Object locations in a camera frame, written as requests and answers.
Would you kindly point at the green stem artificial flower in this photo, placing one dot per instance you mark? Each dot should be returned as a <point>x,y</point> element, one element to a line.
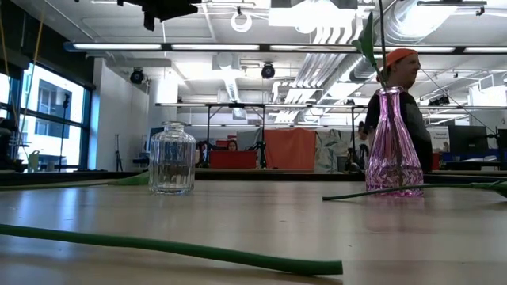
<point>344,195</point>
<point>198,250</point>

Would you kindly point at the black background robot arm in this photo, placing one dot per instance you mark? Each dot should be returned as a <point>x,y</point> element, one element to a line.
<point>354,162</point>
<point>261,152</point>

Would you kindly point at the clear ribbed glass vase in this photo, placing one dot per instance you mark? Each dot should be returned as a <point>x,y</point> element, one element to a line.
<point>172,166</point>

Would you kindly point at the purple glass vase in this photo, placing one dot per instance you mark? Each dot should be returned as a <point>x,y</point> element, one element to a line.
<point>380,166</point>

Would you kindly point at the black round ceiling spotlight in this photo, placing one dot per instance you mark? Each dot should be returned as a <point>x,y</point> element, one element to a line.
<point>137,76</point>
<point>267,71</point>

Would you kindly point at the long black light bar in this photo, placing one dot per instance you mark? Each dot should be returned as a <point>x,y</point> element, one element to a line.
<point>264,48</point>

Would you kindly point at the thin black stand pole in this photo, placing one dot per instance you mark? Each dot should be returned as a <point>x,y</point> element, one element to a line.
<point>65,103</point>

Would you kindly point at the small black tripod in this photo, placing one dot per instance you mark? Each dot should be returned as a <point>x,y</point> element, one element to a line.
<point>117,154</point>

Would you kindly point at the person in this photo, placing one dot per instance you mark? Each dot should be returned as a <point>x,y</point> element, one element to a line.
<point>416,118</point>
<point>232,145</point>

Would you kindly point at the grey cloth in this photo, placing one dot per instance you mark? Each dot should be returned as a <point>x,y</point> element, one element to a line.
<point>249,138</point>

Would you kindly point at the red plastic bin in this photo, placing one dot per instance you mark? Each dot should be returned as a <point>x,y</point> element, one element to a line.
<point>436,161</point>
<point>233,160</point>

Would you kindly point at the orange cloth partition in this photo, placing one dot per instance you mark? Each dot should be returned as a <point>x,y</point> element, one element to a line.
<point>289,150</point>

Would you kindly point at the black bulky equipment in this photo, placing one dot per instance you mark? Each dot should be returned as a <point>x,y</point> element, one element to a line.
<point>6,150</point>

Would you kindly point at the leaf print cloth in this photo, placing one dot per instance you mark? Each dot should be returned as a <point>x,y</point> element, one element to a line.
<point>328,150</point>

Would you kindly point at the black ceiling lamp cluster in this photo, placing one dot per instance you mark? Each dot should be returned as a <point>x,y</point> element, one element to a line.
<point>439,101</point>

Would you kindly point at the white printed sign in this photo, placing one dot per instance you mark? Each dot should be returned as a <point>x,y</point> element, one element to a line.
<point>440,138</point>

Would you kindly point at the black computer monitor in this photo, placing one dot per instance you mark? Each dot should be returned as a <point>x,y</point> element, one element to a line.
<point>502,138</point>
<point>467,139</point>

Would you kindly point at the black metal station frame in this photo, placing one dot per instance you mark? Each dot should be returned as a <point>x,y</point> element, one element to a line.
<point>352,126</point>
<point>208,130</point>

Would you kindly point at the large window with dark frame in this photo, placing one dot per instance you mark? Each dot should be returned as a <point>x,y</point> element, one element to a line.
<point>51,138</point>

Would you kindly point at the black table border rail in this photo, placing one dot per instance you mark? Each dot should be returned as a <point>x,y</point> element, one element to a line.
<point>277,175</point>

